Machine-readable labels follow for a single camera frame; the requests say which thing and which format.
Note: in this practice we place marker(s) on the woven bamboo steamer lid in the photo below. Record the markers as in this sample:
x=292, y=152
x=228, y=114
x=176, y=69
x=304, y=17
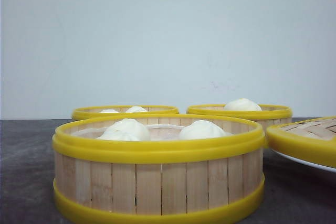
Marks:
x=310, y=140

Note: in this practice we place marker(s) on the larger bun back left basket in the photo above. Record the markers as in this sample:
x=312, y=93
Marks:
x=136, y=109

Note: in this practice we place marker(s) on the right bun in front basket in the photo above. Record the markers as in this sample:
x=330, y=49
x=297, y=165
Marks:
x=202, y=129

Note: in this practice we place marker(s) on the bun in basket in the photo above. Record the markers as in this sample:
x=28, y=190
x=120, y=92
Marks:
x=126, y=130
x=242, y=104
x=202, y=129

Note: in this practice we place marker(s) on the left bun in front basket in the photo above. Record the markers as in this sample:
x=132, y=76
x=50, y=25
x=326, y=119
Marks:
x=126, y=130

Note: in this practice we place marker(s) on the small bun back left basket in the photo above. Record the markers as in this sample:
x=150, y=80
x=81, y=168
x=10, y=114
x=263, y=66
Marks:
x=109, y=111

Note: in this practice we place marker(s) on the bun in back right basket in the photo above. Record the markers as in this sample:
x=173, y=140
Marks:
x=242, y=104

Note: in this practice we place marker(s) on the front bamboo steamer basket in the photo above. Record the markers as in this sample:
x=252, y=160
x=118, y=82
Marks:
x=165, y=180

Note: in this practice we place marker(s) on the white plate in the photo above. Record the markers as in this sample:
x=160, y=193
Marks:
x=300, y=161

